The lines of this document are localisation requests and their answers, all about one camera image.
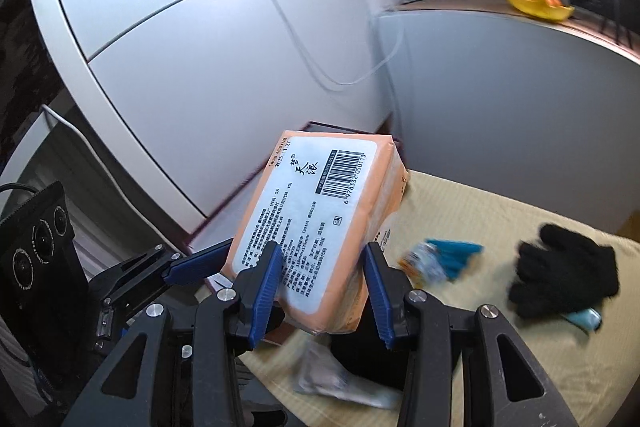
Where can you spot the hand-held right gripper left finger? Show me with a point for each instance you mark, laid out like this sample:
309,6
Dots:
262,294

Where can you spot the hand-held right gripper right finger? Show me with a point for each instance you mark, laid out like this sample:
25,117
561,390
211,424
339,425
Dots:
377,299

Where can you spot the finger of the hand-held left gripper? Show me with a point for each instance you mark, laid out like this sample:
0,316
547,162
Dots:
197,264

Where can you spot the teal folding funnel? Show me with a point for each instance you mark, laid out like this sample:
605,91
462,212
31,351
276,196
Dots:
457,257

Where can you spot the orange tissue pack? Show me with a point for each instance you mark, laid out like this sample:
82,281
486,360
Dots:
310,217

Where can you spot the clear plastic packet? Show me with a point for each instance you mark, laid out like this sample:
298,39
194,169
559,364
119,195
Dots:
325,377

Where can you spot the maroon cardboard box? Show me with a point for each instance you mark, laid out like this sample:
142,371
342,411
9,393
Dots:
345,130

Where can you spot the black knit glove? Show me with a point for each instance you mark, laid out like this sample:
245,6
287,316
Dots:
565,272

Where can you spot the light blue small item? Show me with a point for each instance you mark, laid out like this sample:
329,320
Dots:
585,319

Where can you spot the small orange snack packet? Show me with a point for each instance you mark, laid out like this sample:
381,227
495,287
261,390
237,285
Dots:
425,269

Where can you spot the striped yellow bed sheet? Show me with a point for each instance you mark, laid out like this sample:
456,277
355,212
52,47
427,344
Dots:
500,357

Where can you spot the white cabinet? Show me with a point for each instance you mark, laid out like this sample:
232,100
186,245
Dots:
150,7

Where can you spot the wooden window sill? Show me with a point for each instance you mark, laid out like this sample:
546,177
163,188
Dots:
475,2

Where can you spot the yellow bowl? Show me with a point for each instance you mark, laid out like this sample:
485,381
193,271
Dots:
535,10

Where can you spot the black light stand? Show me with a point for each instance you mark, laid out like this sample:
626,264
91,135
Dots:
612,9

